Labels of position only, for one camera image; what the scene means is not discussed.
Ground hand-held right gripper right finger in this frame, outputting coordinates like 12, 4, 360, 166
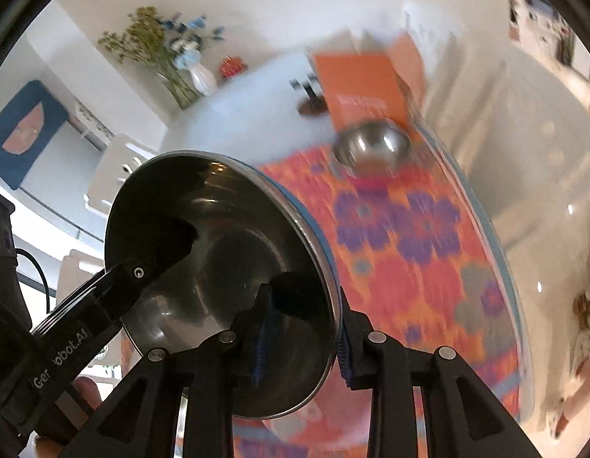
339, 289, 533, 458

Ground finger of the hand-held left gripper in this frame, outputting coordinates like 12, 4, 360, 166
99, 216, 198, 318

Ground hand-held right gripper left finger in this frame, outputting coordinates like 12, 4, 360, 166
78, 272, 331, 458

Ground steel bowl with blue outside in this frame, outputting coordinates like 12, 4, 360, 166
104, 150, 344, 421

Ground person's left hand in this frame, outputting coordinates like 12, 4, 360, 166
32, 376, 107, 458

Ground floral woven tablecloth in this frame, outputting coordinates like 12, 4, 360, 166
230, 145, 522, 458

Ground white vase with blue flowers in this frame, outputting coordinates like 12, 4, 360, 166
168, 16, 227, 97

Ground steel bowl with red outside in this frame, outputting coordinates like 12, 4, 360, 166
333, 121, 413, 180

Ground glass vase with green stems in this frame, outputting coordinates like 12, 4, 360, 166
98, 6, 201, 110

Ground black table stand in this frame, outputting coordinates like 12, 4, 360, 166
290, 71, 330, 116

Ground large orange cardboard box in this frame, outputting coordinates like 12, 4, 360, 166
308, 52, 410, 132

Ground narrow orange cardboard box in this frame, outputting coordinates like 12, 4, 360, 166
387, 32, 427, 106

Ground black cable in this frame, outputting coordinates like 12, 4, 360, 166
16, 247, 53, 316

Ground blue wall hanging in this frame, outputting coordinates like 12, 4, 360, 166
0, 80, 70, 190

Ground wall shelf with colourful cards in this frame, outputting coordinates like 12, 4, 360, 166
507, 0, 578, 68

